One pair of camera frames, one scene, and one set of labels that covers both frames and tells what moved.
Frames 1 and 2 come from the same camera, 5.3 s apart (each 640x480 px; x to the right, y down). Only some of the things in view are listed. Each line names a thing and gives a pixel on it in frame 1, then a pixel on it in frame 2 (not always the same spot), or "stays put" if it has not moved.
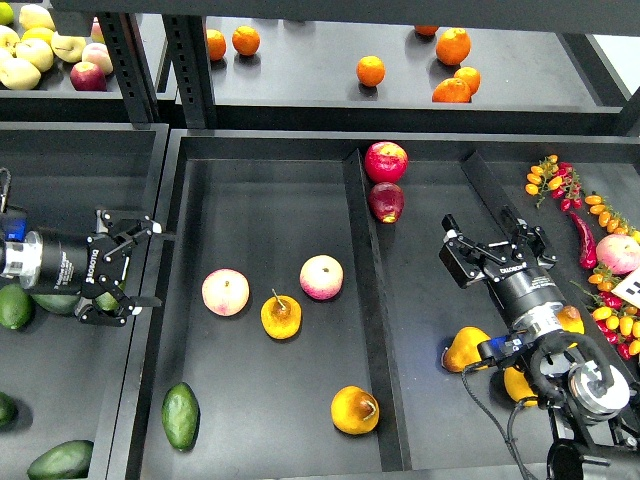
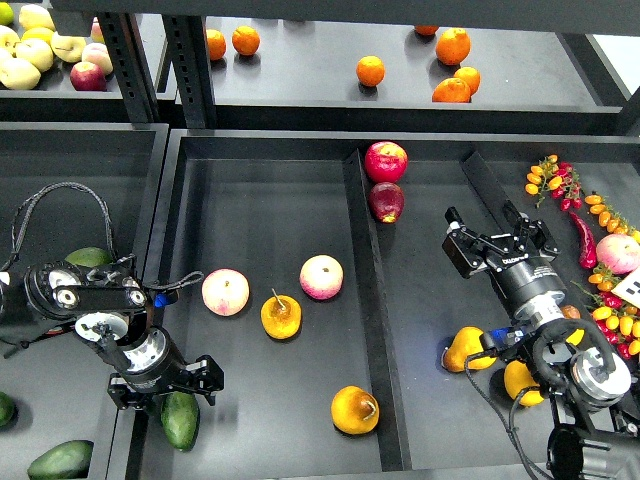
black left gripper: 96,266 → 157,365
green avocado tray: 180,415 stays put
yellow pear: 570,319 → 576,337
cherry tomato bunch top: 560,178 stays put
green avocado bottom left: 63,461 stays put
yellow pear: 354,410 stays put
